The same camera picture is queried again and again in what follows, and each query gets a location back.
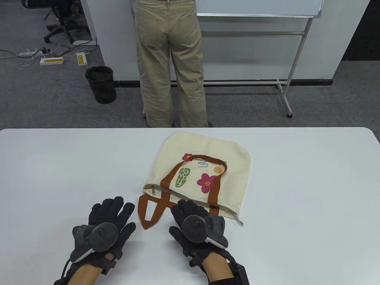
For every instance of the black office chair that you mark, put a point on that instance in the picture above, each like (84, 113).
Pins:
(63, 28)

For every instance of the long white yellow power strip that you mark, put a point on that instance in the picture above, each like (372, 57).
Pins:
(52, 61)

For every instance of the short white yellow power strip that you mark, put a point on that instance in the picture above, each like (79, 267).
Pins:
(81, 58)

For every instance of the whiteboard on metal stand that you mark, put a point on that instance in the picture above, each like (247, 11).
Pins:
(255, 7)

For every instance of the person's left forearm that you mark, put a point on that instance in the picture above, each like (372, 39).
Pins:
(83, 274)

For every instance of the person's right forearm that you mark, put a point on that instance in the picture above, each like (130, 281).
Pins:
(216, 267)

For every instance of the black mesh waste bin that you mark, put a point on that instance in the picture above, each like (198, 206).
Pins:
(102, 89)

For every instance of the plain white power strip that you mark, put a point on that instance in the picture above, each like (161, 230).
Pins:
(28, 54)

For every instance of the grey white left hand controller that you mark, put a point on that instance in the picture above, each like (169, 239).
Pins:
(102, 237)

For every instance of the person's right hand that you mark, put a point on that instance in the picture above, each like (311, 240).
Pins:
(184, 210)

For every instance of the grey white hand controller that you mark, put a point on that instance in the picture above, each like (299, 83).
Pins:
(102, 237)
(194, 228)

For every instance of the flat white adapter box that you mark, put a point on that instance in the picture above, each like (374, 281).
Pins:
(81, 42)

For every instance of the grey white right hand controller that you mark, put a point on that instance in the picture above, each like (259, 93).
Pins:
(194, 228)

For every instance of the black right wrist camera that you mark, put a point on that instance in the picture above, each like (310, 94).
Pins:
(242, 274)

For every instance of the person's left hand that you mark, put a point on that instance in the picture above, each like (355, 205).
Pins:
(110, 207)

